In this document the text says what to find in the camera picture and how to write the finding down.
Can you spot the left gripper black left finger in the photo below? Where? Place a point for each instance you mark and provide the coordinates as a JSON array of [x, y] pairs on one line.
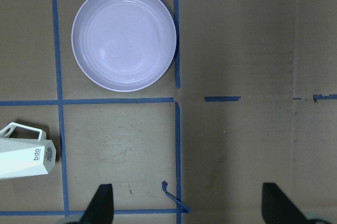
[[101, 207]]

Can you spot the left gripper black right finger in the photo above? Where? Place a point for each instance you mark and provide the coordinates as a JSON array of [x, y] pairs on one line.
[[278, 208]]

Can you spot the lavender round plate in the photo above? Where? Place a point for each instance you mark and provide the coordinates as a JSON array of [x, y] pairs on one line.
[[123, 45]]

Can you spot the white faceted mug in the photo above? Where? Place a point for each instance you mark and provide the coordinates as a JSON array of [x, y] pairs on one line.
[[25, 157]]

